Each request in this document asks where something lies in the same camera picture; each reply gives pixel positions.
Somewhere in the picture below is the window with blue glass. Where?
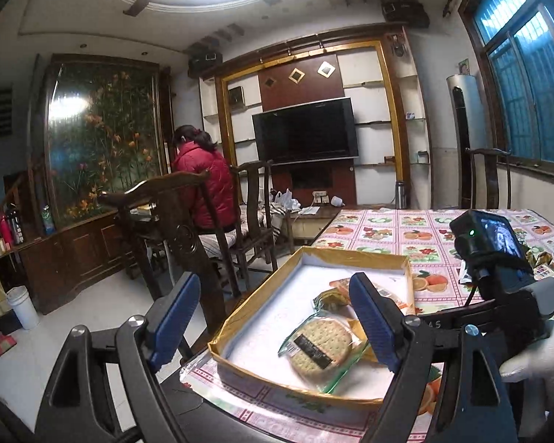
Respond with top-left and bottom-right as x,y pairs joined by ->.
459,0 -> 554,168

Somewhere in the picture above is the standing air conditioner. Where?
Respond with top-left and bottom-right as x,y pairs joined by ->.
445,74 -> 490,210

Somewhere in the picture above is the yellow-edged cardboard box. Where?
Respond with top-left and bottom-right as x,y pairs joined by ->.
208,245 -> 416,409

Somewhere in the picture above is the low wooden coffee table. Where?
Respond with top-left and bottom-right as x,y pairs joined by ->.
286,203 -> 348,246

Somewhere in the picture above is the carved dark wooden chair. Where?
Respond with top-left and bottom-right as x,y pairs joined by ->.
97,171 -> 241,365

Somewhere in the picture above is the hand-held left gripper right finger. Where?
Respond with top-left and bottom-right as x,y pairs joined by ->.
348,272 -> 518,443

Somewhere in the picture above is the wooden television wall unit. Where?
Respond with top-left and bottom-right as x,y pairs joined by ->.
198,25 -> 434,210

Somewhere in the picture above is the flat screen television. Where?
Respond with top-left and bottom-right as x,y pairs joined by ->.
252,97 -> 360,165

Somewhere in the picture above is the white plastic bucket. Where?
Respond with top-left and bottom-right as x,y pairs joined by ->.
6,285 -> 40,331

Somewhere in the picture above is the wooden sideboard cabinet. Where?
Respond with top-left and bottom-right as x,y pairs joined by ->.
0,212 -> 139,315

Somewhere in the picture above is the round cracker packet black label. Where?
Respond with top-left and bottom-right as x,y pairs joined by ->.
278,311 -> 368,395

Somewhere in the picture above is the black wall speaker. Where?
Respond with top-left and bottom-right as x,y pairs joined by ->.
381,0 -> 430,29
187,48 -> 223,79

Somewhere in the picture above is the black thermos flask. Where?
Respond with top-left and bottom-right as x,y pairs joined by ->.
7,205 -> 25,245

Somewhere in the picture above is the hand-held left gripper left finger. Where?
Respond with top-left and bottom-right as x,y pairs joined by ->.
34,271 -> 202,443

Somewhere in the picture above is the clear cracker packet green edge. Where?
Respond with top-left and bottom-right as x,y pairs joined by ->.
311,286 -> 352,309

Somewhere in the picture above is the person's right hand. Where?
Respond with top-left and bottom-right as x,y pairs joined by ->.
499,318 -> 554,439

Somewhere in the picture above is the pile of snack packets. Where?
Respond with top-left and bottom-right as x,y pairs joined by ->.
524,242 -> 554,283

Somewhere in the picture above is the floral glass screen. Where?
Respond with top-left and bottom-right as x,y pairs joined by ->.
41,55 -> 168,230

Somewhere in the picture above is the fruit print tablecloth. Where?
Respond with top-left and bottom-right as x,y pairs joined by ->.
180,207 -> 554,443

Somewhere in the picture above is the white plastic bag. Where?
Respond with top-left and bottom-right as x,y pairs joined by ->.
274,189 -> 302,211

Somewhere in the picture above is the orange snack packet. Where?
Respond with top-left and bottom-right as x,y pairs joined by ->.
328,276 -> 408,311

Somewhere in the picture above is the wooden chair with cushion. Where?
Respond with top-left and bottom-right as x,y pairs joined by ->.
198,161 -> 293,287

